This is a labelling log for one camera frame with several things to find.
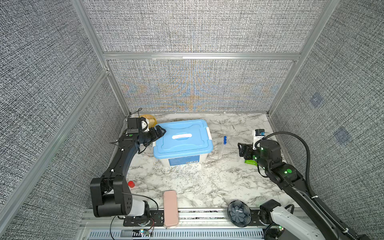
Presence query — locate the blue-capped test tube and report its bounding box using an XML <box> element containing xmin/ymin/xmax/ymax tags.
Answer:
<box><xmin>218</xmin><ymin>136</ymin><xmax>228</xmax><ymax>160</ymax></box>

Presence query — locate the blue plastic bin lid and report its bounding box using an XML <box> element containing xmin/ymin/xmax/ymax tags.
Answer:
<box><xmin>153</xmin><ymin>119</ymin><xmax>214</xmax><ymax>159</ymax></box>

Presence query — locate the white plastic storage bin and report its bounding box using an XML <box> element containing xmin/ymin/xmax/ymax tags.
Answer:
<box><xmin>152</xmin><ymin>125</ymin><xmax>214</xmax><ymax>168</ymax></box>

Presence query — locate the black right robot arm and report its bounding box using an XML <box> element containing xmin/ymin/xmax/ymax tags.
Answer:
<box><xmin>238</xmin><ymin>138</ymin><xmax>369</xmax><ymax>240</ymax></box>

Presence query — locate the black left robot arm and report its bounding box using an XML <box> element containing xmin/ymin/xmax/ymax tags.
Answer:
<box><xmin>90</xmin><ymin>126</ymin><xmax>166</xmax><ymax>222</ymax></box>

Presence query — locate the green packet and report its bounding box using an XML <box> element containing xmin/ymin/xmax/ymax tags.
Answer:
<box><xmin>245</xmin><ymin>160</ymin><xmax>258</xmax><ymax>166</ymax></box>

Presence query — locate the yellow bamboo steamer basket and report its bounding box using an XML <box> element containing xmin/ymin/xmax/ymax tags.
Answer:
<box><xmin>141</xmin><ymin>114</ymin><xmax>157</xmax><ymax>128</ymax></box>

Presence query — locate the red bottle cap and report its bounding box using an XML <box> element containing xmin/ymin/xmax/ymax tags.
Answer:
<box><xmin>128</xmin><ymin>181</ymin><xmax>136</xmax><ymax>188</ymax></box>

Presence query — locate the black flower-shaped dish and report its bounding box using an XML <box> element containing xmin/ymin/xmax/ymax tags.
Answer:
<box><xmin>227</xmin><ymin>200</ymin><xmax>252</xmax><ymax>228</ymax></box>

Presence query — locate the pink rectangular case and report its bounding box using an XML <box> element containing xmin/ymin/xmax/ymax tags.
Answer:
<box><xmin>163</xmin><ymin>190</ymin><xmax>179</xmax><ymax>228</ymax></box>

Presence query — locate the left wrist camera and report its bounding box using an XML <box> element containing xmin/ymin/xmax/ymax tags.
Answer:
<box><xmin>125</xmin><ymin>117</ymin><xmax>149</xmax><ymax>135</ymax></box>

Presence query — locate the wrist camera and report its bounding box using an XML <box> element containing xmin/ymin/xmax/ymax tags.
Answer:
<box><xmin>125</xmin><ymin>117</ymin><xmax>149</xmax><ymax>135</ymax></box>
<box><xmin>253</xmin><ymin>129</ymin><xmax>265</xmax><ymax>150</ymax></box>

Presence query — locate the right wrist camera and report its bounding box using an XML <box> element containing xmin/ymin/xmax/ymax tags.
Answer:
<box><xmin>253</xmin><ymin>129</ymin><xmax>265</xmax><ymax>150</ymax></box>

